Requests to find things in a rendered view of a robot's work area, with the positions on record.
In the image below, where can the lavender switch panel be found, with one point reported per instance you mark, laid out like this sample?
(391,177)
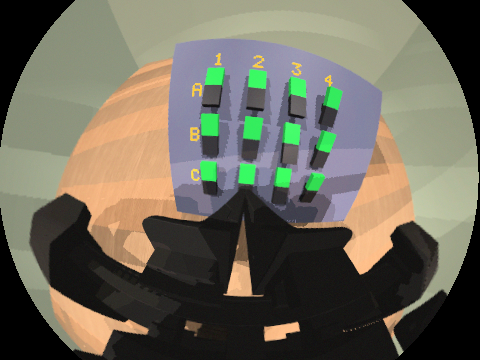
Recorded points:
(295,128)

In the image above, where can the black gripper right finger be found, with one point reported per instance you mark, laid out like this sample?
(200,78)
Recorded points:
(270,240)

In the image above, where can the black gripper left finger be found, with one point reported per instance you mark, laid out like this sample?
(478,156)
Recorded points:
(214,238)

